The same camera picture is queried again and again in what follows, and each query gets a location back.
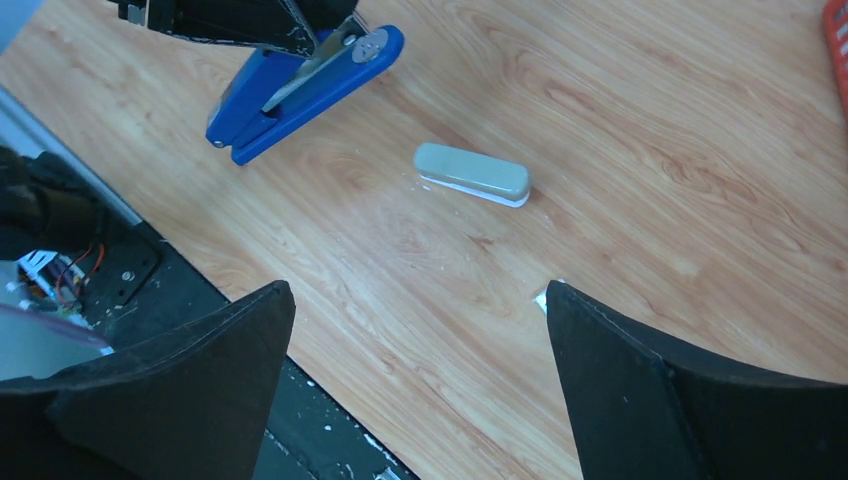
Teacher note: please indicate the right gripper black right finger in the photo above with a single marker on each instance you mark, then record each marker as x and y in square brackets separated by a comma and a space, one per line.
[644, 404]

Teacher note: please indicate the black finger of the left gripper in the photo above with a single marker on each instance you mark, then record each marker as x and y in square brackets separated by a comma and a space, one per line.
[271, 25]
[326, 14]

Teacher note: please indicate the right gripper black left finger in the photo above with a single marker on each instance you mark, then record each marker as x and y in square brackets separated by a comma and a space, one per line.
[190, 403]

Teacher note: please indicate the grey white stapler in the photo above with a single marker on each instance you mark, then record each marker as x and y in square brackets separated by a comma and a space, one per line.
[500, 181]

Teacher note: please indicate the red plastic shopping basket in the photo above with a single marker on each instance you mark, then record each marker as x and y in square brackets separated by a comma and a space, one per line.
[834, 24]

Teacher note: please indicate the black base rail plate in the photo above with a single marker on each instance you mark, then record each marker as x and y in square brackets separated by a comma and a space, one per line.
[308, 435]

